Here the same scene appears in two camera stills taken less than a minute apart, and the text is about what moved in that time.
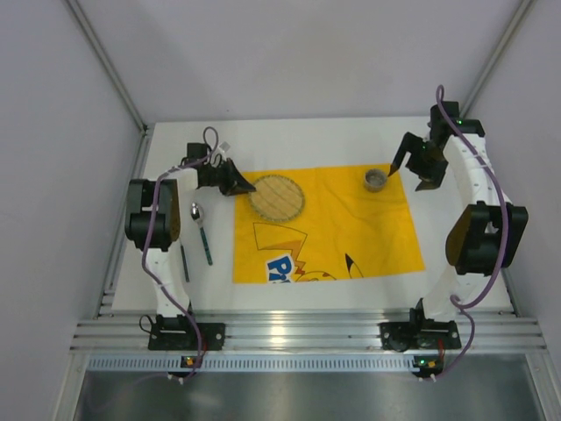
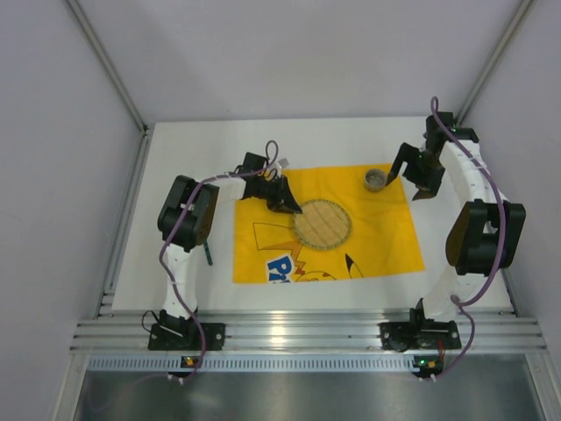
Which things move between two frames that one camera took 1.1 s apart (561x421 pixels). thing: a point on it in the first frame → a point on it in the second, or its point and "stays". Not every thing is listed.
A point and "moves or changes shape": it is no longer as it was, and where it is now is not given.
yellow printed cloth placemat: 343,229 stays
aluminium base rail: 300,329 stays
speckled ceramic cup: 375,180 stays
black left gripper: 223,176 → 277,195
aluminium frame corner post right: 509,35 stays
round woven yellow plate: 277,198 moves or changes shape
